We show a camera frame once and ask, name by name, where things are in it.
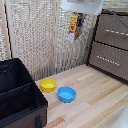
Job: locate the dark brown drawer cabinet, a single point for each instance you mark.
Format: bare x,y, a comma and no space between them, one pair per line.
110,46

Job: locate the yellow bowl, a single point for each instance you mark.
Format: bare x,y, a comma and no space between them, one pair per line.
48,84

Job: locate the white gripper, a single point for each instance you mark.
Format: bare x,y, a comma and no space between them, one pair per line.
82,5

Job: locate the blue bowl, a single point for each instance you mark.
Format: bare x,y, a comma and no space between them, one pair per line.
66,94

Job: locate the beige woven folding screen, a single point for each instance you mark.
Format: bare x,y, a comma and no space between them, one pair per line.
40,36

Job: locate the red yellow granola bar box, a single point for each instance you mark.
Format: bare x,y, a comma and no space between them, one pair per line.
74,26

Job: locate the black fabric storage box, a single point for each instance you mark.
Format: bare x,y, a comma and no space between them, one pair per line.
18,96

